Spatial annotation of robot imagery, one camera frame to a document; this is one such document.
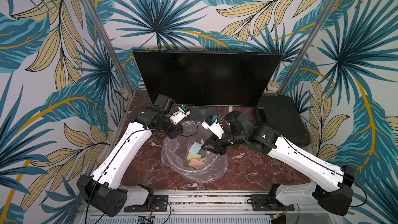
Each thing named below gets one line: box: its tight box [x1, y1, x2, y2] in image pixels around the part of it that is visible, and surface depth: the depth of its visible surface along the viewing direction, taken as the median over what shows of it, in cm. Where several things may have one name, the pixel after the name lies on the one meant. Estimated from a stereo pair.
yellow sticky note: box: [186, 152, 202, 162], surface depth 81 cm
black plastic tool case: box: [256, 94, 311, 147], surface depth 100 cm
